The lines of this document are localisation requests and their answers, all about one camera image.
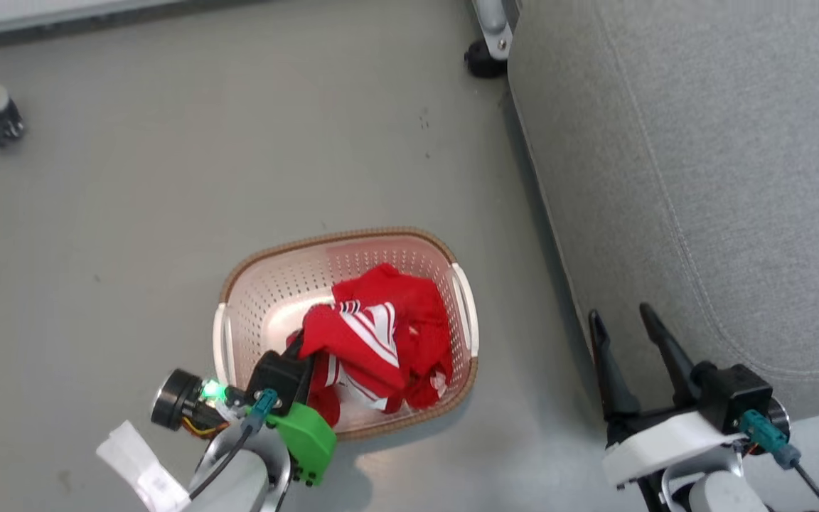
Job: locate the grey wall baseboard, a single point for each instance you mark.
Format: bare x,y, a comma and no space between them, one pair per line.
25,34

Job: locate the pale perforated plastic laundry basket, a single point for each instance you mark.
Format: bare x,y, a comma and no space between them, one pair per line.
274,299

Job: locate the black caster wheel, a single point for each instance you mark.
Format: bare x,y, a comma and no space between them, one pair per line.
4,128
484,62

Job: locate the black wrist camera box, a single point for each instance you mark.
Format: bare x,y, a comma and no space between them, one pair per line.
280,377
736,397

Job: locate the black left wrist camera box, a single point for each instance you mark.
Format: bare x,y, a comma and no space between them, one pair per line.
280,377

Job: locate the white paper tag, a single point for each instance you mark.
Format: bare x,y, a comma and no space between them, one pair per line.
141,466

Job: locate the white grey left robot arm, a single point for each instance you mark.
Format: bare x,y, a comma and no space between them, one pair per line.
239,476

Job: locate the red white-striped garment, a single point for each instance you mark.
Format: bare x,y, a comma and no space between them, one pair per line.
381,334

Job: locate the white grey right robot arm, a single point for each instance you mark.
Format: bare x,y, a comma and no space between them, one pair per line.
726,494

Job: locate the grey fabric sofa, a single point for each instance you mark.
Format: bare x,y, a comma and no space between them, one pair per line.
722,178

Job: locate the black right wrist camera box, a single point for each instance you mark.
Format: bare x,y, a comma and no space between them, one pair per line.
736,397

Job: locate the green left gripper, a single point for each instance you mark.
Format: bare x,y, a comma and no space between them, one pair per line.
306,437

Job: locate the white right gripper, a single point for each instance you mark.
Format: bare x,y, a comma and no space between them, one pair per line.
665,444

